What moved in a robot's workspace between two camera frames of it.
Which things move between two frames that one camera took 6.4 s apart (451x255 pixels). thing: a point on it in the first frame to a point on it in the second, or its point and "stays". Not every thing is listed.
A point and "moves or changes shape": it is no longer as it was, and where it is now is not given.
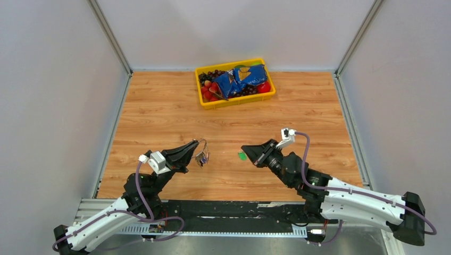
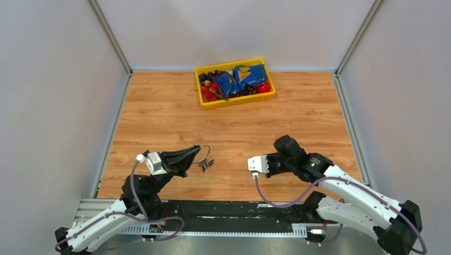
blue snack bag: (234, 82) stays
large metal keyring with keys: (202, 158) moves or changes shape
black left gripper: (177, 158) stays
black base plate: (246, 217) stays
